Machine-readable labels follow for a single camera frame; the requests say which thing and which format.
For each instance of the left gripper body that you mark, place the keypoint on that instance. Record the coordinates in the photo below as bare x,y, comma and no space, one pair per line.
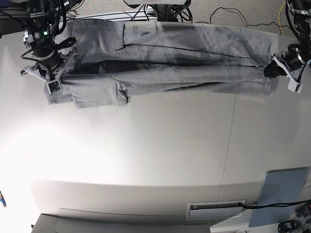
292,60

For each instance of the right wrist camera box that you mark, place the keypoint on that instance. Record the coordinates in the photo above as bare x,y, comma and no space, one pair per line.
53,86

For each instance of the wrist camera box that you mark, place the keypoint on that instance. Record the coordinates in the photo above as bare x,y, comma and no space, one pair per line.
53,86
294,86

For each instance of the white cable tray box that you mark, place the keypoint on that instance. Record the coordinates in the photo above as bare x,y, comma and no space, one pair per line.
214,210

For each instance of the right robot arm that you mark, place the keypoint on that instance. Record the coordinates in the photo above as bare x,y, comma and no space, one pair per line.
48,19

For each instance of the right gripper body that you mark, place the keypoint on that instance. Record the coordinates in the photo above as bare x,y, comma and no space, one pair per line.
52,67

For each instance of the blue-grey board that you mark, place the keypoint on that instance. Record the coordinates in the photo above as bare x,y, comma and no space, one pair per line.
279,186

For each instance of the blue orange tool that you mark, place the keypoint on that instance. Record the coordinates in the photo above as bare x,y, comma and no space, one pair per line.
2,200

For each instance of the grey T-shirt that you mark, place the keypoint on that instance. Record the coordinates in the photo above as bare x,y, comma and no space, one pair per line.
119,61

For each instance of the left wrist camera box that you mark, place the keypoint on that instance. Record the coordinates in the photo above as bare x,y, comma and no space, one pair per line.
294,86

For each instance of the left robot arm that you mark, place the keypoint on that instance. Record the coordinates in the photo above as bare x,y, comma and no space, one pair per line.
298,15

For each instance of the central black stand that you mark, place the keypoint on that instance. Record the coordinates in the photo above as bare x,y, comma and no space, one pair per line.
168,12

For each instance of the black device bottom right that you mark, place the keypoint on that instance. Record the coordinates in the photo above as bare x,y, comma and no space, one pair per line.
287,226

